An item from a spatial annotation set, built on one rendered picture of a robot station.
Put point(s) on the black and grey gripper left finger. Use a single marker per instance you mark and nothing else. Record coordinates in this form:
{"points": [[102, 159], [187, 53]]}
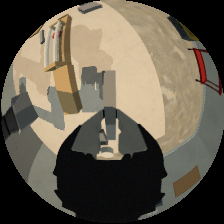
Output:
{"points": [[84, 139]]}

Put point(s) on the grey cylinder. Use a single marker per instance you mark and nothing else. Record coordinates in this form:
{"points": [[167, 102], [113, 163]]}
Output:
{"points": [[107, 152]]}

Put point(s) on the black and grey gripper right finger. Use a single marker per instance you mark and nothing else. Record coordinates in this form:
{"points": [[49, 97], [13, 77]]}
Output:
{"points": [[135, 140]]}

